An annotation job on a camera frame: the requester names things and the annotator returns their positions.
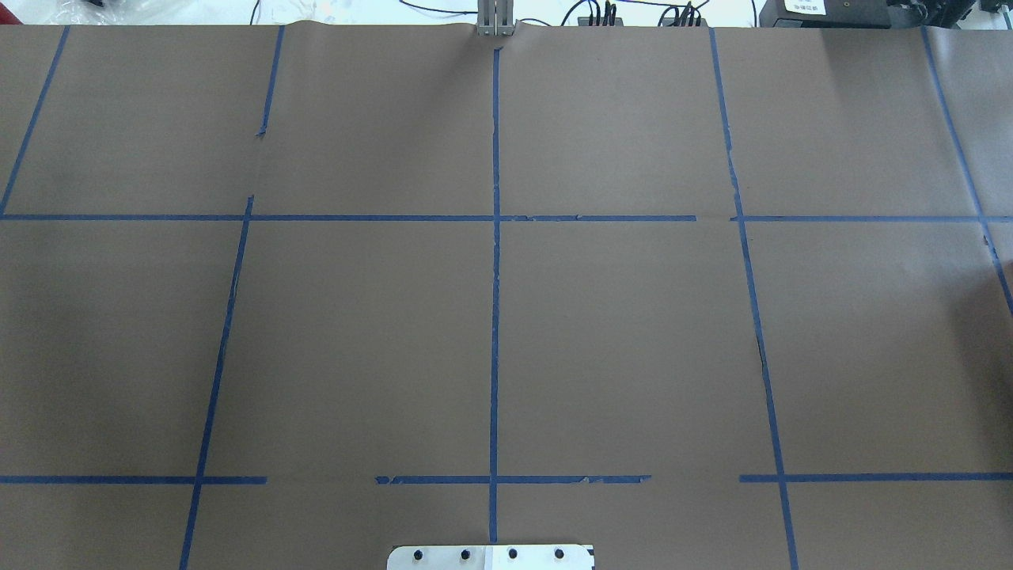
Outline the black power box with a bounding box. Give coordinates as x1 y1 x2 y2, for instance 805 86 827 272
757 1 891 29

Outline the aluminium frame post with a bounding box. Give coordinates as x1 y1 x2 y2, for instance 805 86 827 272
476 0 517 37

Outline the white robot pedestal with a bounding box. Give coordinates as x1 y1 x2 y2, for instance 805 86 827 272
386 544 596 569

